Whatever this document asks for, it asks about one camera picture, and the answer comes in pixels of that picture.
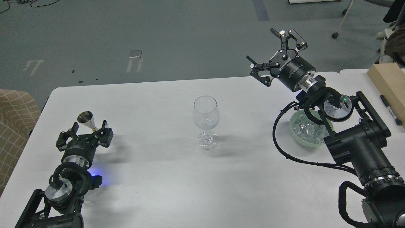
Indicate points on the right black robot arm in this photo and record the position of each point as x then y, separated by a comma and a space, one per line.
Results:
356, 137

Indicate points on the rolling office chair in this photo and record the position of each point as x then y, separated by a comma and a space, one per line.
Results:
381, 35

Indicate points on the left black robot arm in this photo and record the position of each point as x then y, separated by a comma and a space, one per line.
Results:
60, 204

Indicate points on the seated person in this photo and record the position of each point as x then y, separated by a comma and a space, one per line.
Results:
395, 45

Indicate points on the light wooden box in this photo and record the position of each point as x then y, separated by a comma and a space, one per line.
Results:
389, 79

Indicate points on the green bowl with ice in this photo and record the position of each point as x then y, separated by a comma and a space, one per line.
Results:
306, 132

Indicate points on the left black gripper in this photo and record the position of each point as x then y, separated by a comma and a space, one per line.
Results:
81, 149

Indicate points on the black marker pen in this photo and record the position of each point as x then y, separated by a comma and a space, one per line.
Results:
386, 104

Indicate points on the beige checkered chair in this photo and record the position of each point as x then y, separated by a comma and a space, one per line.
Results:
19, 114

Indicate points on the steel cone jigger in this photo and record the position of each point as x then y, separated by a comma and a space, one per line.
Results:
86, 118

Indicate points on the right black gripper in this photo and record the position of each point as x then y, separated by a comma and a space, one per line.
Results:
291, 71

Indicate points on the clear wine glass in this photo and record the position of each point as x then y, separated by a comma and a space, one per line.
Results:
206, 116

